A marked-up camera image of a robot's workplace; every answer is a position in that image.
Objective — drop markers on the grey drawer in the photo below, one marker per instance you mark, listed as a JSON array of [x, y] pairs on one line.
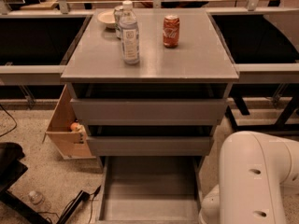
[[149, 190], [150, 146], [149, 112]]

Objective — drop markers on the black bar on floor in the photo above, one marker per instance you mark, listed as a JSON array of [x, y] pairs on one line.
[[82, 196]]

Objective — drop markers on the orange fruit in box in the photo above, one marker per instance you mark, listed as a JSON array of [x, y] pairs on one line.
[[74, 126]]

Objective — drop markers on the cardboard box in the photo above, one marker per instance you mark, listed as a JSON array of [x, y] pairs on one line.
[[71, 145]]

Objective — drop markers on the grey top drawer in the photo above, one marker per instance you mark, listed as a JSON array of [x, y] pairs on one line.
[[149, 112]]

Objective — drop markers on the clear plastic water bottle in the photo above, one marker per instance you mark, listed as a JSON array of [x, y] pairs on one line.
[[129, 33]]

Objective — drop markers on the plastic bottle on floor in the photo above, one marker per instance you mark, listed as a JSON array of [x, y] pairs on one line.
[[38, 200]]

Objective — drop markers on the grey bottom drawer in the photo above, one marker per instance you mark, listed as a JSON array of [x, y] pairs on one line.
[[149, 190]]

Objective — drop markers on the grey middle drawer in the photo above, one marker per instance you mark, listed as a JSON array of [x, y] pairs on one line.
[[150, 146]]

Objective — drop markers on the grey drawer cabinet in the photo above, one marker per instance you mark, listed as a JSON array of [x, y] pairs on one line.
[[198, 68]]

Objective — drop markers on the black chair base left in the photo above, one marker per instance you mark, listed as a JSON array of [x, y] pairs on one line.
[[11, 169]]

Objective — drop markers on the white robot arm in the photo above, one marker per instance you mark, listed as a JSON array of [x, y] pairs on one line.
[[255, 171]]

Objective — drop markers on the white ceramic bowl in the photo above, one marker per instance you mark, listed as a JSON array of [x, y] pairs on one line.
[[107, 18]]

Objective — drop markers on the red cola can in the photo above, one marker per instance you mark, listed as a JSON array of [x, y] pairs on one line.
[[171, 30]]

